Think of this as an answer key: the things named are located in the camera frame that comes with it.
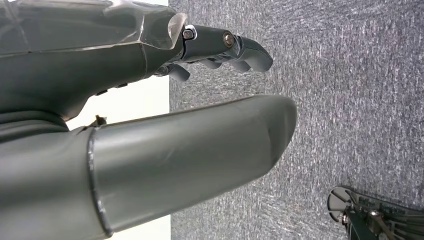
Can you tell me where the robot left arm ribbed sleeve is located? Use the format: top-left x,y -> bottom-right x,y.
0,110 -> 71,144

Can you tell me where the dark metal base with disc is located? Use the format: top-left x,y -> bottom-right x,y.
327,186 -> 424,240

